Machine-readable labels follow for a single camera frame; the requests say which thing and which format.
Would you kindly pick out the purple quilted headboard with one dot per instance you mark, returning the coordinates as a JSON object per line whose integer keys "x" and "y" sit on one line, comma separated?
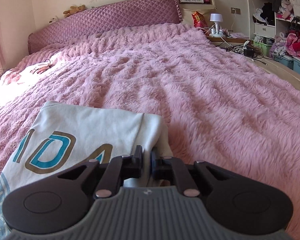
{"x": 129, "y": 13}

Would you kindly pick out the brown teddy bear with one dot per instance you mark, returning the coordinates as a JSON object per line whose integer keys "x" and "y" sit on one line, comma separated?
{"x": 73, "y": 10}

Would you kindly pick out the white open wardrobe shelves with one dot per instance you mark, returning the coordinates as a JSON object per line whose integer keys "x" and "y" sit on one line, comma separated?
{"x": 269, "y": 18}

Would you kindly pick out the white table lamp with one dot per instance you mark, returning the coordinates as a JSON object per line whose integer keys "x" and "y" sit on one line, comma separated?
{"x": 216, "y": 30}

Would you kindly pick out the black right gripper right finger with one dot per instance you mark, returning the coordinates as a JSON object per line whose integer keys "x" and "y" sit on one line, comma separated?
{"x": 173, "y": 169}

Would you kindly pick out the pink fluffy blanket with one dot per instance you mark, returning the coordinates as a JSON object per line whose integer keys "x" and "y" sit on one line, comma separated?
{"x": 218, "y": 105}

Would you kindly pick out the beige bedside shelf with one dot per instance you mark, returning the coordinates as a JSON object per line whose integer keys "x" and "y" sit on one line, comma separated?
{"x": 205, "y": 7}

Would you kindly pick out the red snack bag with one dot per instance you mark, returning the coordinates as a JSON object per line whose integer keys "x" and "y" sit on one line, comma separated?
{"x": 199, "y": 20}

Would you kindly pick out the teal storage box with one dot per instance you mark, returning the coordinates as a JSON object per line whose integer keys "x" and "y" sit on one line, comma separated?
{"x": 292, "y": 63}

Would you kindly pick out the white printed sweatshirt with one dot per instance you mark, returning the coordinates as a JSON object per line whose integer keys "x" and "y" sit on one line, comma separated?
{"x": 62, "y": 136}

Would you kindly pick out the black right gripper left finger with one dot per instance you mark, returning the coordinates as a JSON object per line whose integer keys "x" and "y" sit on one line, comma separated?
{"x": 117, "y": 171}

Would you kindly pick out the wooden bedside table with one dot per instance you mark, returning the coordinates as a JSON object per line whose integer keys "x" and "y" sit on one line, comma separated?
{"x": 227, "y": 40}

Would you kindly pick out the small pink doll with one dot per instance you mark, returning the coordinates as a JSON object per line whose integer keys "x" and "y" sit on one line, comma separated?
{"x": 39, "y": 68}

